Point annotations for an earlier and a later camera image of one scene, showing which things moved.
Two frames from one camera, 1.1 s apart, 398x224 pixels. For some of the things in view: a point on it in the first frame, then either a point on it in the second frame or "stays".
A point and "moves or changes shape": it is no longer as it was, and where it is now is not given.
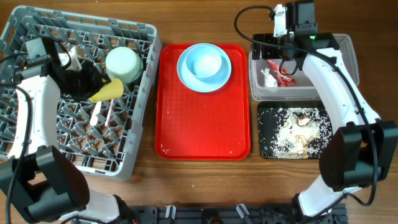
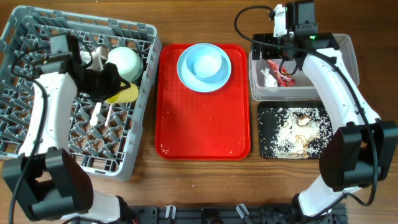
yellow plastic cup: (114, 89) moves or changes shape
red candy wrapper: (285, 80) stays
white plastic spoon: (94, 117) stays
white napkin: (269, 80) stays
